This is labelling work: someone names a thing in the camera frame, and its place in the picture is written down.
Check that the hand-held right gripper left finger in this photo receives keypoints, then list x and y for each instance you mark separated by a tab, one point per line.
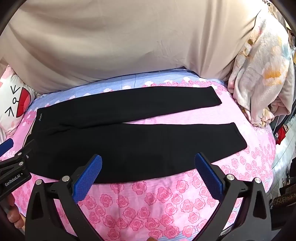
87	178

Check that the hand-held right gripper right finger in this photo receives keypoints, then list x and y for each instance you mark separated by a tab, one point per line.
208	176

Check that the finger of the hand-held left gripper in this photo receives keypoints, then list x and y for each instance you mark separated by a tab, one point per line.
19	157
5	145

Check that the black pants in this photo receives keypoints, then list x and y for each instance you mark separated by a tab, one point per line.
115	143

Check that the person's left hand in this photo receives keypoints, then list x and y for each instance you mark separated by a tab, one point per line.
13	215

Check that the white cartoon face pillow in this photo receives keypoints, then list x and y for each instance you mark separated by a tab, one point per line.
11	99

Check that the pink rose print bedsheet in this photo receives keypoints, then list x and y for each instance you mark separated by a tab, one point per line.
161	204

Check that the leopard print cloth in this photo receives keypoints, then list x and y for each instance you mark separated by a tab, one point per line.
284	200

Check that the red cloth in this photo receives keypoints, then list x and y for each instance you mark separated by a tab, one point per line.
280	135

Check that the pale floral blanket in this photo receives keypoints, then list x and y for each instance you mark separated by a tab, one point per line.
259	76

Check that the beige blanket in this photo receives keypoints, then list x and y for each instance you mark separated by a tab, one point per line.
115	41

